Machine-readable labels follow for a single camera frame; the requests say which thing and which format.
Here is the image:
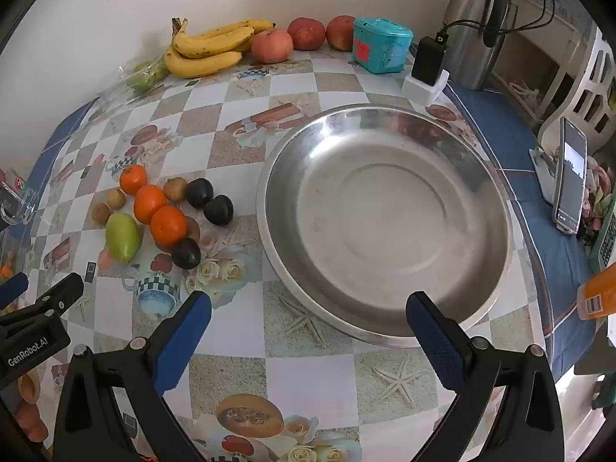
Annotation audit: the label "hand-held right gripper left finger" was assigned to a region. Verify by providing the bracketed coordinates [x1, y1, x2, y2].
[52, 290, 213, 462]

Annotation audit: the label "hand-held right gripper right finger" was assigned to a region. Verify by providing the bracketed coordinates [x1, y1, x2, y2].
[405, 291, 565, 462]

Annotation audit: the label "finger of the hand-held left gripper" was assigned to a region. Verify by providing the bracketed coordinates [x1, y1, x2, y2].
[0, 273, 84, 328]
[0, 273, 30, 309]

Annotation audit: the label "dark purple plum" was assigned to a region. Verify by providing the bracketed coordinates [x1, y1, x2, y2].
[203, 195, 235, 226]
[171, 237, 202, 270]
[186, 178, 214, 209]

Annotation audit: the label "green mango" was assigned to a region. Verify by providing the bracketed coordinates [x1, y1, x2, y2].
[105, 213, 142, 263]

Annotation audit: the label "orange tangerine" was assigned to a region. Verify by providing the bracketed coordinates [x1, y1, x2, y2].
[150, 206, 188, 247]
[119, 164, 148, 196]
[133, 184, 167, 224]

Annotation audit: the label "stainless steel basin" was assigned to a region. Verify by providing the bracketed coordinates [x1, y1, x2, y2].
[256, 104, 513, 347]

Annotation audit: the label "person's left hand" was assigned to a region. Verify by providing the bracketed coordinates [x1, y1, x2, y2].
[12, 370, 50, 446]

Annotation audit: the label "clear plastic snack box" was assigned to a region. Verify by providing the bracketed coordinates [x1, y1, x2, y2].
[0, 231, 25, 280]

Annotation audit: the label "clear glass mug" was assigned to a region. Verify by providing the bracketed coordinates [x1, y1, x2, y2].
[0, 180, 39, 224]

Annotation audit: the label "orange bottle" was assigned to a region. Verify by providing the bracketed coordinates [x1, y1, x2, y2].
[576, 262, 616, 321]

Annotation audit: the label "green basket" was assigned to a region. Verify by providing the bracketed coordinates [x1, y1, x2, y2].
[589, 212, 616, 270]

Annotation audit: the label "white phone stand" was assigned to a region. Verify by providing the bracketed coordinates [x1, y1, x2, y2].
[528, 147, 561, 205]

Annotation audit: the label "smartphone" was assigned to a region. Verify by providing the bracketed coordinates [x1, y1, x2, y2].
[551, 116, 589, 235]

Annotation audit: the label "pink artificial flowers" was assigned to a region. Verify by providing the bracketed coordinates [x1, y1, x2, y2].
[580, 156, 616, 246]

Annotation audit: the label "plastic bag of green fruit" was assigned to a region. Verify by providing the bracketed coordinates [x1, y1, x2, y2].
[118, 55, 171, 97]

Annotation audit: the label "yellow banana bunch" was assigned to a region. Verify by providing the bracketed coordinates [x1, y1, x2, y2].
[164, 18, 277, 79]

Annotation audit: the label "black charger block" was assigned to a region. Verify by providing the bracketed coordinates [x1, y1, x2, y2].
[410, 35, 448, 86]

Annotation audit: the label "pale pink apple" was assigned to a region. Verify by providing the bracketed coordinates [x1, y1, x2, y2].
[251, 29, 294, 64]

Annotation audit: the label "teal house-shaped box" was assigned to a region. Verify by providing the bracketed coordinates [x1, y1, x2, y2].
[353, 17, 415, 74]

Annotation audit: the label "white plastic chair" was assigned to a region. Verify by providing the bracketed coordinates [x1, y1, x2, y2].
[536, 26, 616, 155]

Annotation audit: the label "white shelf unit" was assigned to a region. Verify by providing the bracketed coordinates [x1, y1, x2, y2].
[491, 24, 593, 121]

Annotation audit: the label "stainless steel thermos jug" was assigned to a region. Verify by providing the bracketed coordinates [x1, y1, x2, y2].
[440, 0, 519, 91]

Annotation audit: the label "red apple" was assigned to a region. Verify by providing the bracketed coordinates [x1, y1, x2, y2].
[288, 17, 326, 51]
[326, 15, 357, 52]

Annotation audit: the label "black charging cable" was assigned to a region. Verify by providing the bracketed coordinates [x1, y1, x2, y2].
[435, 0, 559, 42]

